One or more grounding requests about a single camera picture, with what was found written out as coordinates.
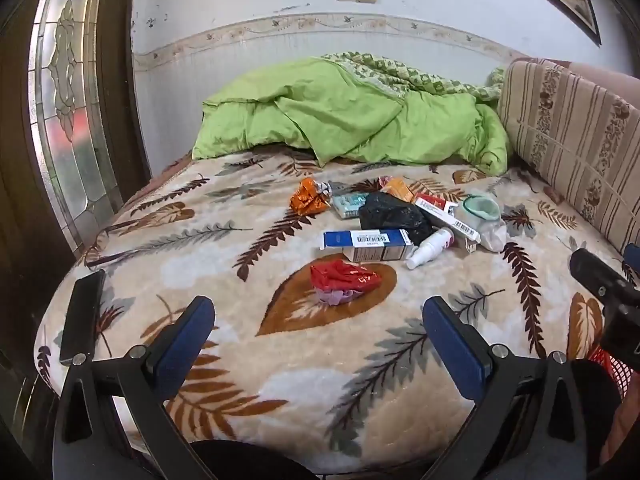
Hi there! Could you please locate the white spray bottle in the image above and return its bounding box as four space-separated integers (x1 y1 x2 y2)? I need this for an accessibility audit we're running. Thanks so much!
405 227 456 271

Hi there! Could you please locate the white plastic bag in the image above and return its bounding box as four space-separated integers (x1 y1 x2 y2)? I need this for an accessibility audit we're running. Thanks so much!
466 216 509 254

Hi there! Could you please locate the wooden stained glass door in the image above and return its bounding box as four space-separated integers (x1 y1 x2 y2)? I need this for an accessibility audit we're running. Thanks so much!
0 0 151 480

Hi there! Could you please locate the red cigarette box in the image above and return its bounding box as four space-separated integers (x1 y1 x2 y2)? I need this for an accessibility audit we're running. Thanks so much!
412 192 458 216

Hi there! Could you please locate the red crumpled plastic wrapper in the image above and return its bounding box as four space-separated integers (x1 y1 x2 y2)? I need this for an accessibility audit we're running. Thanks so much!
310 260 381 295

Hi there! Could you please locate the pink cushion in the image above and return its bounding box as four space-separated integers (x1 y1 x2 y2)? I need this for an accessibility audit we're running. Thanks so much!
520 57 640 92

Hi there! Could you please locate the person's right forearm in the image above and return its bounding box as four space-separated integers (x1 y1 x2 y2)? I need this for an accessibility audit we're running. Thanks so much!
600 400 640 480

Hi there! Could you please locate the green quilt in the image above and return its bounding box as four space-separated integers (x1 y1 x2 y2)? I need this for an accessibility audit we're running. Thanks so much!
191 51 511 177

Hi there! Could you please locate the lavender crumpled paper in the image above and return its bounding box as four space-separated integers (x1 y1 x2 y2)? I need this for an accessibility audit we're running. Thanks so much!
314 285 366 307

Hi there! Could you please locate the leaf-print beige blanket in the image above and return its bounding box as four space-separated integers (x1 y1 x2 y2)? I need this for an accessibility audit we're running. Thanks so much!
35 147 640 476

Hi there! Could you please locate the clear cup with green rim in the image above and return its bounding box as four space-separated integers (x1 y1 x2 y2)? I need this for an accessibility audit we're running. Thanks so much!
461 194 501 222

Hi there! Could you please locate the black plastic bag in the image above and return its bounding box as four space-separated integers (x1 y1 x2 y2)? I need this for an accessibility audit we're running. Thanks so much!
358 191 435 247

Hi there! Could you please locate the teal tissue pack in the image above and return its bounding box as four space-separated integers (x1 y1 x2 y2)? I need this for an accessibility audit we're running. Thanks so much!
331 194 371 220

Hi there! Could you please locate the long white barcode box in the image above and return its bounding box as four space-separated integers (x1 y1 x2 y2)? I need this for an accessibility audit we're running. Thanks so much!
415 197 482 245

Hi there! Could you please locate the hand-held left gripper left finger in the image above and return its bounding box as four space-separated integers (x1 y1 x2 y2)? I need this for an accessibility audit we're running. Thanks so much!
52 296 221 480

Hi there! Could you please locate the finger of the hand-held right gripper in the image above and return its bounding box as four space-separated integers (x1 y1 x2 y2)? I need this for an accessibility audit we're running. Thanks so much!
570 248 628 303
621 243 640 283

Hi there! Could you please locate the black smartphone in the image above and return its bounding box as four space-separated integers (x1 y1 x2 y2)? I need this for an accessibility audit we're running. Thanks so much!
59 269 107 367

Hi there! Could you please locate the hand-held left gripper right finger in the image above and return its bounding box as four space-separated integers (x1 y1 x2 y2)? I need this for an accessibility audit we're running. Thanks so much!
422 296 588 480

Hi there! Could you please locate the orange cardboard box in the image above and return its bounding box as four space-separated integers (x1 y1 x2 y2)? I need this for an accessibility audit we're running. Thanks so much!
382 177 416 203

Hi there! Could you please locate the blue and white box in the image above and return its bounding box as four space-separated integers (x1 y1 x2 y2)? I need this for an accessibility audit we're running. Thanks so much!
322 229 418 263

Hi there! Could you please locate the striped beige brown cushion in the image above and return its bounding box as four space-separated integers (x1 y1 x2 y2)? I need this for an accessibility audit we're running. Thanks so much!
497 57 640 261

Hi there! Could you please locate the red plastic mesh basket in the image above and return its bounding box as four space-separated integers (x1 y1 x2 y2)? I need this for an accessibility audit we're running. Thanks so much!
587 347 640 401

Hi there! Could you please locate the orange wrapper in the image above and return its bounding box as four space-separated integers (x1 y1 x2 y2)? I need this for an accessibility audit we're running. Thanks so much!
289 178 332 216

